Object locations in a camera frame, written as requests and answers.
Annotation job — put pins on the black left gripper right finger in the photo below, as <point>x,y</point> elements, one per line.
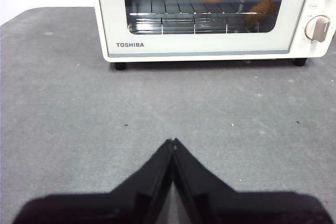
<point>249,208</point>

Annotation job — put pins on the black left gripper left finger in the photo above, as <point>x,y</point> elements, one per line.
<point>105,208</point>

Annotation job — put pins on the white Toshiba toaster oven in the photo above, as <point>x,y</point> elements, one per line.
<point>299,48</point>

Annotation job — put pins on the oven knob with beige grip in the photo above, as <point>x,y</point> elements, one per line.
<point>316,28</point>

